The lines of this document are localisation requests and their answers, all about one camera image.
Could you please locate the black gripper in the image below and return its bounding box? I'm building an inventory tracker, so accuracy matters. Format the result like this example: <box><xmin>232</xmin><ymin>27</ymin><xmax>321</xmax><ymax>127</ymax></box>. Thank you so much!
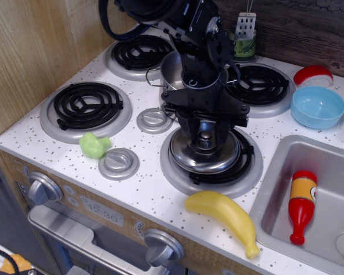
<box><xmin>161</xmin><ymin>87</ymin><xmax>250</xmax><ymax>144</ymax></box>

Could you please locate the stainless steel pot lid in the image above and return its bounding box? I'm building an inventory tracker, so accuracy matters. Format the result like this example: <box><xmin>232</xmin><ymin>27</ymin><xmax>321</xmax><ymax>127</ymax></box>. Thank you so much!
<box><xmin>169</xmin><ymin>122</ymin><xmax>241</xmax><ymax>175</ymax></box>

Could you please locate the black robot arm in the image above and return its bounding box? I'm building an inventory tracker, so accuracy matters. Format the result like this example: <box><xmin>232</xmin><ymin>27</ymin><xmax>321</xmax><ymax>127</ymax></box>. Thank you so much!
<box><xmin>102</xmin><ymin>1</ymin><xmax>249</xmax><ymax>144</ymax></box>

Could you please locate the upper silver stove dial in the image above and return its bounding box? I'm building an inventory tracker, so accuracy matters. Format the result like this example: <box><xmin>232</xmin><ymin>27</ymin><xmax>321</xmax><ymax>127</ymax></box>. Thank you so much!
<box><xmin>136</xmin><ymin>108</ymin><xmax>173</xmax><ymax>134</ymax></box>

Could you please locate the silver stove dial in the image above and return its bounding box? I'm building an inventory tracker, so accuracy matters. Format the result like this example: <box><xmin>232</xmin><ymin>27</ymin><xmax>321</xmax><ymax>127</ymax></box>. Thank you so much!
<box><xmin>98</xmin><ymin>148</ymin><xmax>140</xmax><ymax>181</ymax></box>
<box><xmin>136</xmin><ymin>108</ymin><xmax>173</xmax><ymax>134</ymax></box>

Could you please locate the front right black burner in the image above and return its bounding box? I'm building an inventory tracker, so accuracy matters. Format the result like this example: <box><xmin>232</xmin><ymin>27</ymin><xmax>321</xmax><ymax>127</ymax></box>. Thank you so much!
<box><xmin>159</xmin><ymin>129</ymin><xmax>263</xmax><ymax>198</ymax></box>

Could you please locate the black burner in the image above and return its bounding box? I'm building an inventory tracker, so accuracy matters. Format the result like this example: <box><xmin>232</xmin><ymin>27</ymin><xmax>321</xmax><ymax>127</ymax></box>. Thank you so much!
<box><xmin>227</xmin><ymin>63</ymin><xmax>296</xmax><ymax>119</ymax></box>
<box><xmin>105</xmin><ymin>35</ymin><xmax>174</xmax><ymax>81</ymax></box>
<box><xmin>159</xmin><ymin>129</ymin><xmax>263</xmax><ymax>198</ymax></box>
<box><xmin>40</xmin><ymin>82</ymin><xmax>132</xmax><ymax>144</ymax></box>

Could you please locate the back right black burner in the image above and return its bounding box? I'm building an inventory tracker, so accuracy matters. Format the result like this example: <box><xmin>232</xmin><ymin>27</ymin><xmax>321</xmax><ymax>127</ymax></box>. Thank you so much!
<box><xmin>227</xmin><ymin>63</ymin><xmax>296</xmax><ymax>119</ymax></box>

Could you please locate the yellow toy banana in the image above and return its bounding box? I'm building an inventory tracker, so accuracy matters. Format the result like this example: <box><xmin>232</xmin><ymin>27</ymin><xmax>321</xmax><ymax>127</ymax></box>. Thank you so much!
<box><xmin>184</xmin><ymin>191</ymin><xmax>260</xmax><ymax>260</ymax></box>

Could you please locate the green toy can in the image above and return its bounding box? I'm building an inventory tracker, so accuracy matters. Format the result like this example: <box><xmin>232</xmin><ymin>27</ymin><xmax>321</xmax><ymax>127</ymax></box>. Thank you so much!
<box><xmin>230</xmin><ymin>30</ymin><xmax>256</xmax><ymax>62</ymax></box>

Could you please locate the back left black burner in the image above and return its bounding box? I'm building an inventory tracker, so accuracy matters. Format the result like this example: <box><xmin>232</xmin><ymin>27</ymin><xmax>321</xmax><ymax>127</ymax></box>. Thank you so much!
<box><xmin>105</xmin><ymin>35</ymin><xmax>174</xmax><ymax>81</ymax></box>

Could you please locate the lower silver stove dial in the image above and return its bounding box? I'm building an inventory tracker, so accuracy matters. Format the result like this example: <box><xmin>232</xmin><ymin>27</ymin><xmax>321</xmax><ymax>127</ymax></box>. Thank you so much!
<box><xmin>98</xmin><ymin>148</ymin><xmax>140</xmax><ymax>181</ymax></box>

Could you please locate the silver slotted spatula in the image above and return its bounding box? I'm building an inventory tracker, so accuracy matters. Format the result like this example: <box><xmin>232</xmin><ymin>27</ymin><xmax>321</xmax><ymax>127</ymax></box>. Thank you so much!
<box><xmin>234</xmin><ymin>1</ymin><xmax>256</xmax><ymax>42</ymax></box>

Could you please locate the light blue plastic bowl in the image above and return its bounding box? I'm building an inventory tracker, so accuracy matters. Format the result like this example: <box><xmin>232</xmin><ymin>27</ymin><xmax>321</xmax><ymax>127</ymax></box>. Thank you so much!
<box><xmin>291</xmin><ymin>87</ymin><xmax>344</xmax><ymax>129</ymax></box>

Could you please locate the red white toy sushi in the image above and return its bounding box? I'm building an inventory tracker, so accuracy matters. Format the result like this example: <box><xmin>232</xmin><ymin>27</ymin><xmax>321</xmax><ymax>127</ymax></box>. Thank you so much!
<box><xmin>293</xmin><ymin>65</ymin><xmax>334</xmax><ymax>88</ymax></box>

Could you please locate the green toy broccoli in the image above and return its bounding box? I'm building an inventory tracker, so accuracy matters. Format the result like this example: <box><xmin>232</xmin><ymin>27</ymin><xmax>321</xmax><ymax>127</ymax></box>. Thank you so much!
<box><xmin>79</xmin><ymin>132</ymin><xmax>111</xmax><ymax>159</ymax></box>

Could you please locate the red toy ketchup bottle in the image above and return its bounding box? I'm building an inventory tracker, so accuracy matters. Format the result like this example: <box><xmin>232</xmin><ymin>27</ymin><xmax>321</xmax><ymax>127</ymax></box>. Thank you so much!
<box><xmin>288</xmin><ymin>170</ymin><xmax>318</xmax><ymax>245</ymax></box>

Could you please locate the front left black burner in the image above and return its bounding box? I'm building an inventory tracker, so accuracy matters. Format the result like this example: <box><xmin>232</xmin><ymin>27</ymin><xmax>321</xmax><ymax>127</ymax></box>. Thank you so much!
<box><xmin>40</xmin><ymin>82</ymin><xmax>132</xmax><ymax>144</ymax></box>

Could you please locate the right silver oven knob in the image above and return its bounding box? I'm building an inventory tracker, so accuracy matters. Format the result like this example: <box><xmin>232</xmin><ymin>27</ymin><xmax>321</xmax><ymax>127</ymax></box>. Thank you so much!
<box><xmin>144</xmin><ymin>229</ymin><xmax>185</xmax><ymax>267</ymax></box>

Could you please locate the silver oven knob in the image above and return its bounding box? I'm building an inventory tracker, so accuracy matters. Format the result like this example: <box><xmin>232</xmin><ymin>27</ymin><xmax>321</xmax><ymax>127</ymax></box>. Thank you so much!
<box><xmin>144</xmin><ymin>229</ymin><xmax>185</xmax><ymax>267</ymax></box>
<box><xmin>28</xmin><ymin>171</ymin><xmax>63</xmax><ymax>206</ymax></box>

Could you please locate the silver toy sink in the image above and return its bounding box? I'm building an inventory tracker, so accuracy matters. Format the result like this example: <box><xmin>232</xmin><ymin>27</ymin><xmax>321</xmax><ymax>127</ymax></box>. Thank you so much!
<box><xmin>250</xmin><ymin>135</ymin><xmax>344</xmax><ymax>274</ymax></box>

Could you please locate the left silver oven knob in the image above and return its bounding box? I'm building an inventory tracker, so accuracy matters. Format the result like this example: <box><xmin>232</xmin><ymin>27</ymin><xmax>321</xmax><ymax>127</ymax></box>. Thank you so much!
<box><xmin>28</xmin><ymin>171</ymin><xmax>63</xmax><ymax>206</ymax></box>

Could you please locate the orange toy food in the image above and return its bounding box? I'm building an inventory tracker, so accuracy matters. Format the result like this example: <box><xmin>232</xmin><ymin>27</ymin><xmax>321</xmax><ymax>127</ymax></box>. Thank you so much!
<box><xmin>0</xmin><ymin>254</ymin><xmax>32</xmax><ymax>274</ymax></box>

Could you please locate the black cable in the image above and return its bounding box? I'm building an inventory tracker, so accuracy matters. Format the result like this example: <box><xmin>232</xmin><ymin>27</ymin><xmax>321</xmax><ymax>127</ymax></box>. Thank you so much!
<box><xmin>98</xmin><ymin>0</ymin><xmax>155</xmax><ymax>42</ymax></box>

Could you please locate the silver oven door handle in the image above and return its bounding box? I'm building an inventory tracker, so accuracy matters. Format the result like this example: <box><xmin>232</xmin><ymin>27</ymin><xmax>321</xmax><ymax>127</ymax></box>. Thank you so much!
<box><xmin>28</xmin><ymin>206</ymin><xmax>170</xmax><ymax>274</ymax></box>

